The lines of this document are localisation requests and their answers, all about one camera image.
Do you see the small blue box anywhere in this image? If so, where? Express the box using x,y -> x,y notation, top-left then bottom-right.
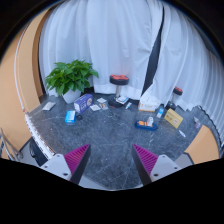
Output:
64,110 -> 76,124

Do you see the white card packet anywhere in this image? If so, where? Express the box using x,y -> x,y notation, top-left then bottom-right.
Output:
90,104 -> 101,111

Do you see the white tissue box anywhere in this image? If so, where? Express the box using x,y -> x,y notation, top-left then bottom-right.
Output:
138,95 -> 160,112

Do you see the green leafy potted plant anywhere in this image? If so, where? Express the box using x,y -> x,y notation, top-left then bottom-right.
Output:
45,59 -> 99,96

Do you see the yellow cardboard box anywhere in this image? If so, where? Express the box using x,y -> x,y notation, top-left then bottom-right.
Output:
164,109 -> 183,128

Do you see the flat white packet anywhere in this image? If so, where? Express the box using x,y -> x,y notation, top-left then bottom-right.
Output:
42,102 -> 56,111

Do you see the white plant pot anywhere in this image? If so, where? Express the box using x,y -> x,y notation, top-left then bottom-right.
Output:
63,90 -> 81,103

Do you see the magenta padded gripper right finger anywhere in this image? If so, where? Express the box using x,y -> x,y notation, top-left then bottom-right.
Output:
131,143 -> 183,186

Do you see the purple cardboard box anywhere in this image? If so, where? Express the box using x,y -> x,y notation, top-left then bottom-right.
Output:
74,94 -> 93,113

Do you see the small white blue bottle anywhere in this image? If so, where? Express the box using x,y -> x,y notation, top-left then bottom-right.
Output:
156,107 -> 164,118

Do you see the small clear bottle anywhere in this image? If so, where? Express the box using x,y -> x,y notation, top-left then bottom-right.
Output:
194,117 -> 201,129

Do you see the booklet on stool base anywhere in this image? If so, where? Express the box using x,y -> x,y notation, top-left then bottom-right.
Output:
116,96 -> 129,105

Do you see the white curtain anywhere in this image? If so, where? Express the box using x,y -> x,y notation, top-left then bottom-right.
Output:
39,0 -> 224,143

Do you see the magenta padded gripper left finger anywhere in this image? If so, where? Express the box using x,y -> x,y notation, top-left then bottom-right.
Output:
41,143 -> 92,185

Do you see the small blue white tube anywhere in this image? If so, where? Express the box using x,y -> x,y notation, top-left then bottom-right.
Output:
125,102 -> 132,109

